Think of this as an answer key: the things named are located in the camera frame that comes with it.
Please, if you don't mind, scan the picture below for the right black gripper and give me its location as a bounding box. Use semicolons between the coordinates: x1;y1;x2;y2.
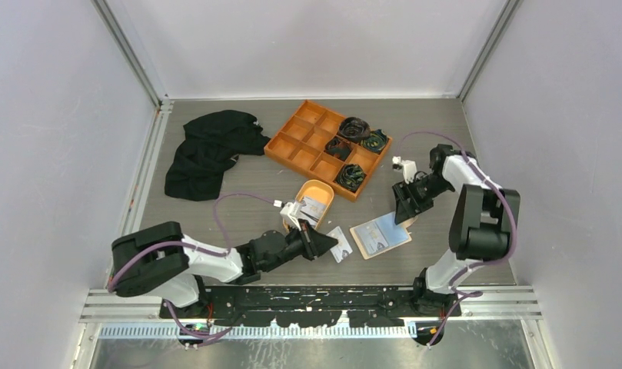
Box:
392;175;453;225

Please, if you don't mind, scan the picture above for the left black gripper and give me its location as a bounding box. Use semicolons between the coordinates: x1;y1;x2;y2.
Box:
262;218;338;272

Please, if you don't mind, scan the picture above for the white VIP credit card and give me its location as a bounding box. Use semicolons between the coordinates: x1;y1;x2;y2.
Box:
328;227;353;263

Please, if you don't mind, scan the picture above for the beige card holder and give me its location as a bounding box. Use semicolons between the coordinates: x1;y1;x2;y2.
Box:
349;212;417;260

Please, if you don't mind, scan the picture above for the orange oval tray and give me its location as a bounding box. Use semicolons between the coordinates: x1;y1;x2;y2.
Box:
283;179;334;231

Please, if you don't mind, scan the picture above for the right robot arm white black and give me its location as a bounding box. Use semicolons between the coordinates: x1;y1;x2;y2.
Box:
392;145;521;316

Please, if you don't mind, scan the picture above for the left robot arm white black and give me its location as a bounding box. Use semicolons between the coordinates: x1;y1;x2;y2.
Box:
108;221;338;317

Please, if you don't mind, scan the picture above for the right credit card in tray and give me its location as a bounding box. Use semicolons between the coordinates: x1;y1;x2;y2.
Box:
298;196;327;228

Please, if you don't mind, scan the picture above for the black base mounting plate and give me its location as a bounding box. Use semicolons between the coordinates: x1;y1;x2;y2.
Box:
175;285;457;328

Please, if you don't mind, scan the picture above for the green yellow rolled tie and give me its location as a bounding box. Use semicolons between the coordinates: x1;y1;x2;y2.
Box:
334;164;367;193

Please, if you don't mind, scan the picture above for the green patterned rolled tie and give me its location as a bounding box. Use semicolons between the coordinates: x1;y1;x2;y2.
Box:
360;129;389;155

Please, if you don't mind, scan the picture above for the orange compartment organizer box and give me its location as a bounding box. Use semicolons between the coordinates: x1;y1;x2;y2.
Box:
264;100;393;201

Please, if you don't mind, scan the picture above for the dark red rolled tie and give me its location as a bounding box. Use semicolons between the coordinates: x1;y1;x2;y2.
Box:
324;136;352;162

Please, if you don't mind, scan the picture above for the dark brown rolled tie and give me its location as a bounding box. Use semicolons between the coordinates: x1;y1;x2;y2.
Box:
338;117;371;143

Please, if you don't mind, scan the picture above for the black cloth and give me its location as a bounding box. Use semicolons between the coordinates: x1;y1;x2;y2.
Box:
164;109;271;201

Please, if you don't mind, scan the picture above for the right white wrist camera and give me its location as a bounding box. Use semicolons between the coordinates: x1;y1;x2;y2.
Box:
392;156;417;184

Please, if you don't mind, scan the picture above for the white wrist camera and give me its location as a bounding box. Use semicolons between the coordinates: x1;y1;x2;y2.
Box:
279;201;301;230
392;156;417;184

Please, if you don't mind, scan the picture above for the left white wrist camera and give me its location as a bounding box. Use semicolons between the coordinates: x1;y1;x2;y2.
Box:
279;201;301;230

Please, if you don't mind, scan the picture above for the aluminium front frame rail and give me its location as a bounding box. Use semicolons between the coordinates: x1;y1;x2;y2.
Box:
79;286;543;347

